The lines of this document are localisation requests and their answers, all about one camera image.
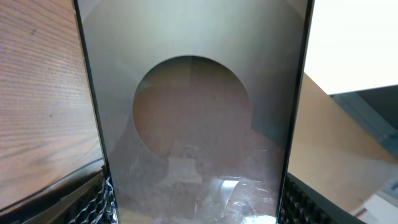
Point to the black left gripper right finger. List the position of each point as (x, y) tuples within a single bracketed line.
[(300, 204)]

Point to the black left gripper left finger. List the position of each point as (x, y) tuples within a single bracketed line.
[(89, 199)]

